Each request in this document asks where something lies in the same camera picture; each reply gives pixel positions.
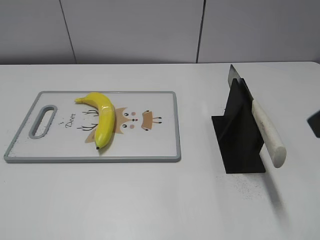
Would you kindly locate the white grey-rimmed cutting board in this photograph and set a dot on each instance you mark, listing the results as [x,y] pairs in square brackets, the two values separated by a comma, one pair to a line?
[58,130]

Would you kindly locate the yellow plastic banana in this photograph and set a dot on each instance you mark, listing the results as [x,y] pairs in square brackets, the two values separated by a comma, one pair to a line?
[106,114]

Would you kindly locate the white-handled kitchen knife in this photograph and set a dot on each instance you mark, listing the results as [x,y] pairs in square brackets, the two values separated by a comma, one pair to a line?
[272,140]

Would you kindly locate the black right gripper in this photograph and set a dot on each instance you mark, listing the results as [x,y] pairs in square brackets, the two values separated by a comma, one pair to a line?
[314,123]

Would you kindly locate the black knife stand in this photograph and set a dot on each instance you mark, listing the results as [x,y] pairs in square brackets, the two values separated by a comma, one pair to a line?
[237,133]

